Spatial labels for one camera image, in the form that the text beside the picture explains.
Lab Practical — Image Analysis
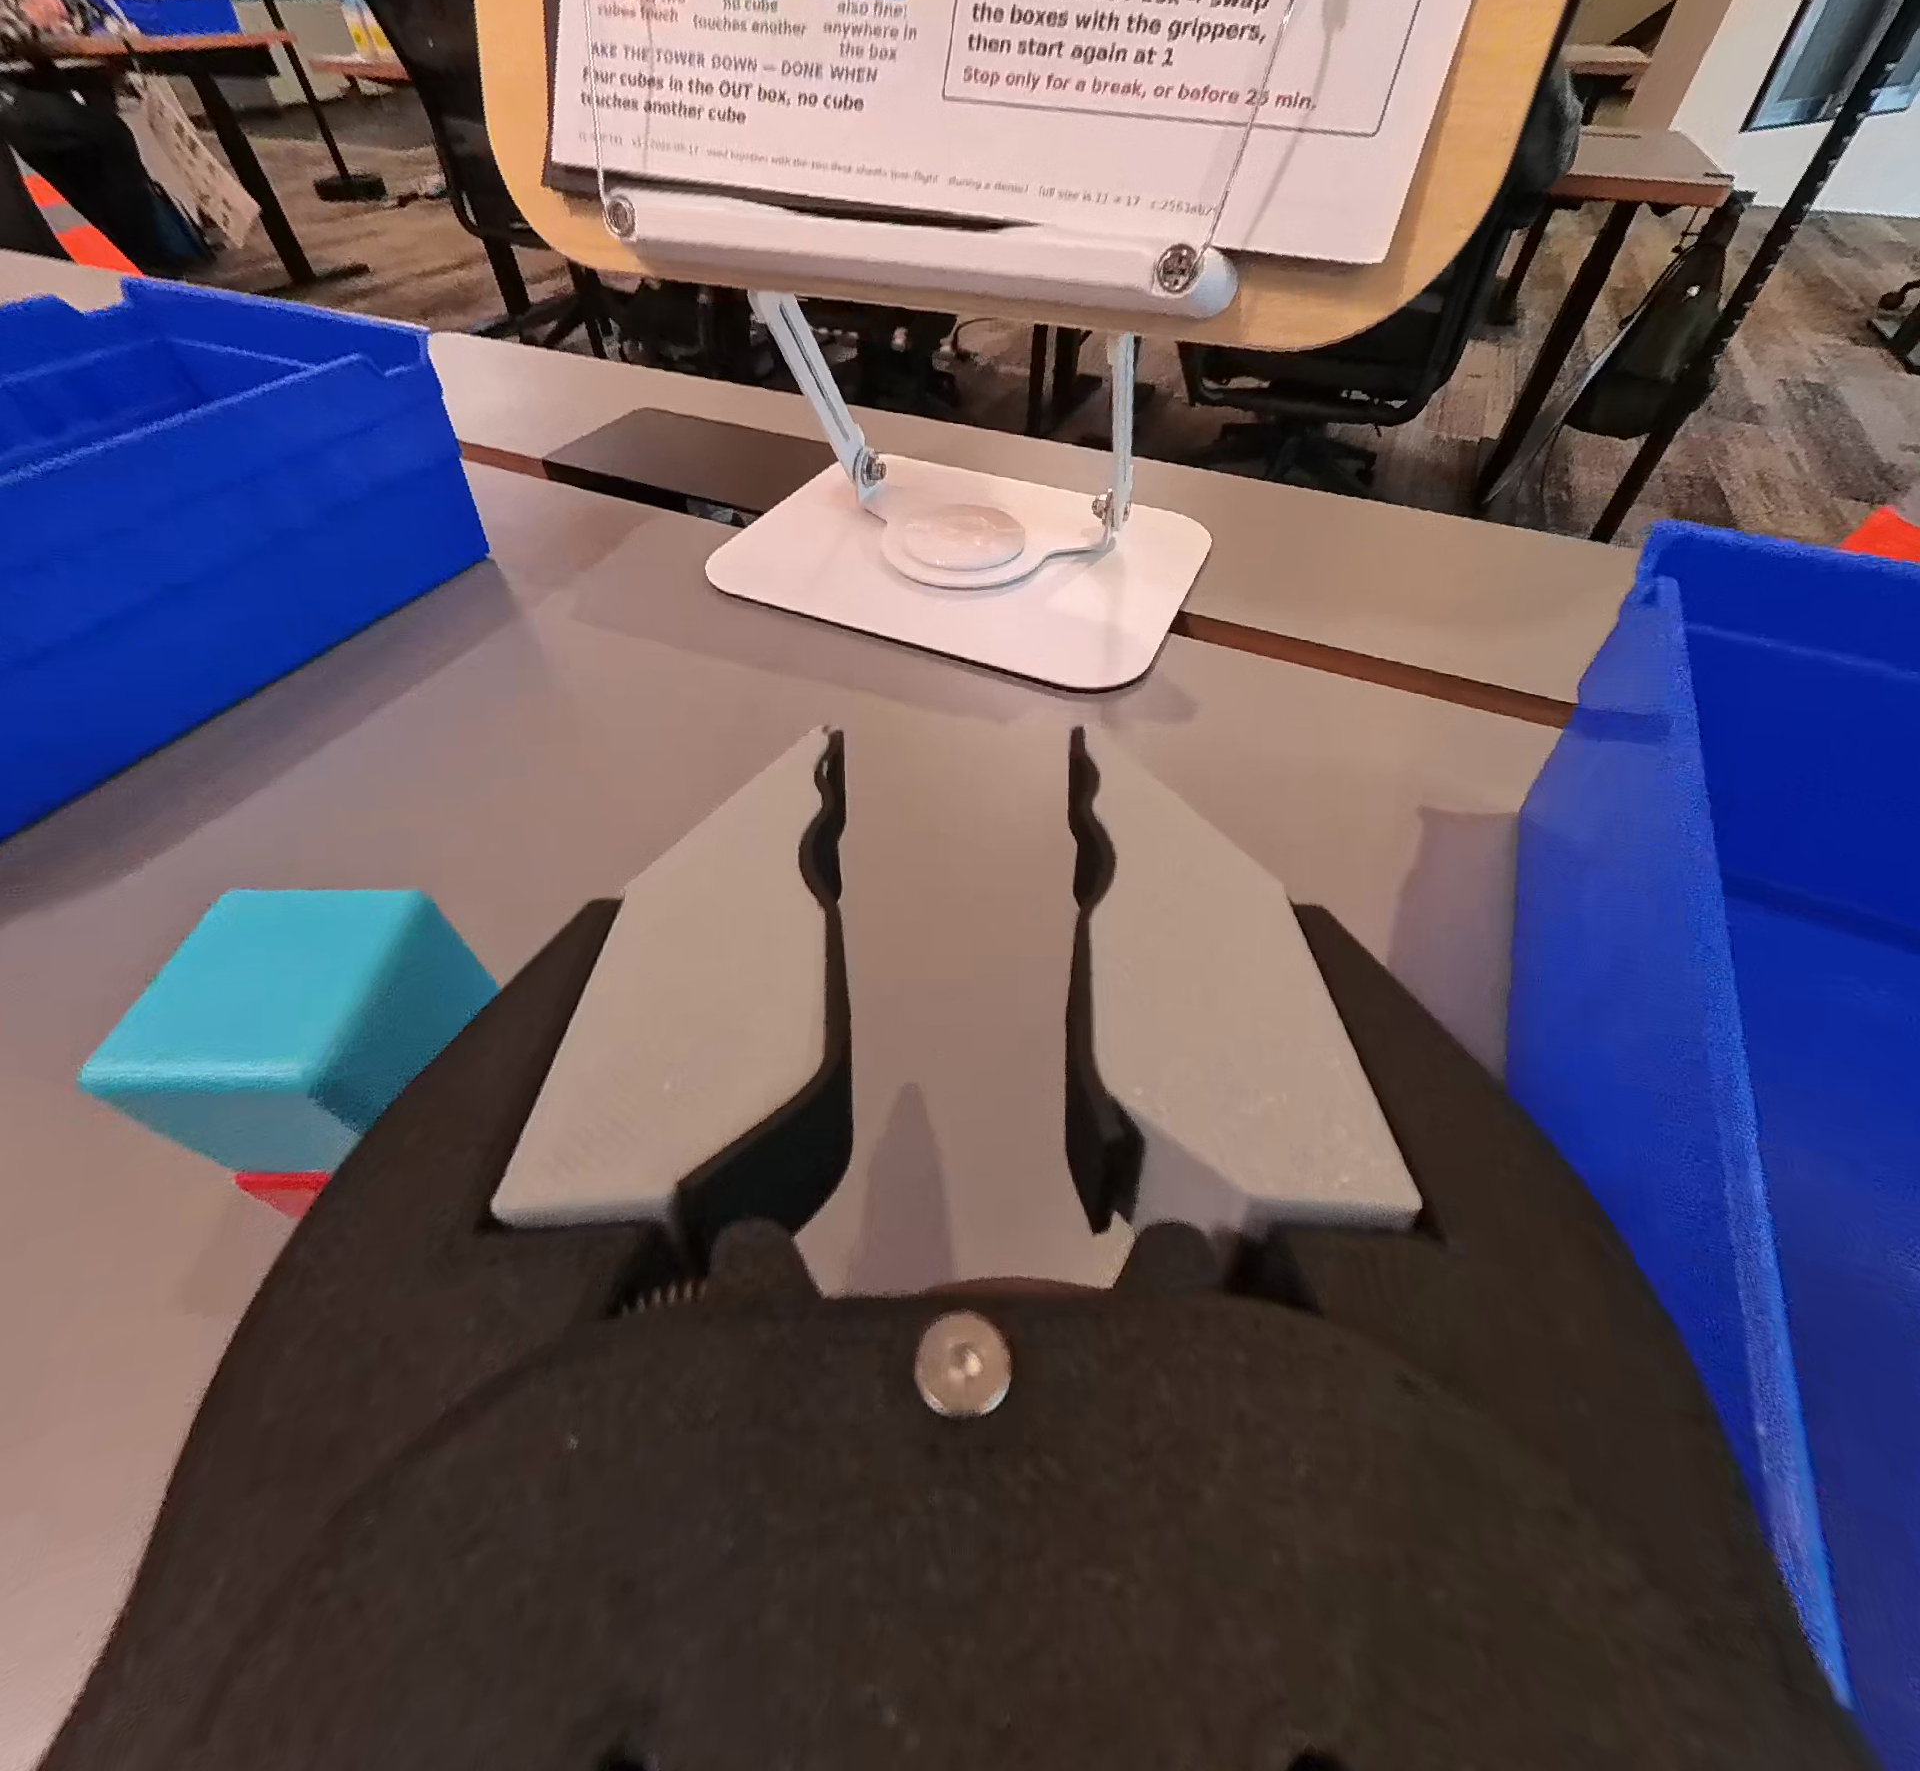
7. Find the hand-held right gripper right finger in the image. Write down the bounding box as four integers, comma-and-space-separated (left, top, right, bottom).
1063, 727, 1425, 1237

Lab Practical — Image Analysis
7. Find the black notched pole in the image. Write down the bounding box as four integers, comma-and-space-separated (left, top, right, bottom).
1712, 0, 1920, 365

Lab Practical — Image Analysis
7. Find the background office desk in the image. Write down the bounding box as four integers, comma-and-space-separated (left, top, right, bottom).
0, 25, 323, 290
1478, 128, 1741, 511

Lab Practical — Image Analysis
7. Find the teal magnetic cube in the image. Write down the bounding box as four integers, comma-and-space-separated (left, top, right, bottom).
80, 889, 500, 1173

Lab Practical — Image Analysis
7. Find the printed instruction sheet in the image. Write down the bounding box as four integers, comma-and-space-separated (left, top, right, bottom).
547, 0, 1528, 273

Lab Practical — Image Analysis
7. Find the black desk cable flap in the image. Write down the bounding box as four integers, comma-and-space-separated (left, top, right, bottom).
541, 408, 843, 519

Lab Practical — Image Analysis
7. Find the white stand with wooden board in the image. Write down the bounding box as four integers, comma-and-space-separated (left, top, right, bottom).
462, 0, 1620, 692

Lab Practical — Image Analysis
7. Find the dark hanging bag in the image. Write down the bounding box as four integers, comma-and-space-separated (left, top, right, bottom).
1568, 233, 1730, 439

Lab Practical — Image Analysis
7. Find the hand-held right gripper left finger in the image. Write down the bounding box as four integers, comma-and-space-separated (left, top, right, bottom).
488, 727, 854, 1232

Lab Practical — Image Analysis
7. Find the white sign board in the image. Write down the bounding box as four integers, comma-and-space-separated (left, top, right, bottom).
110, 74, 261, 244

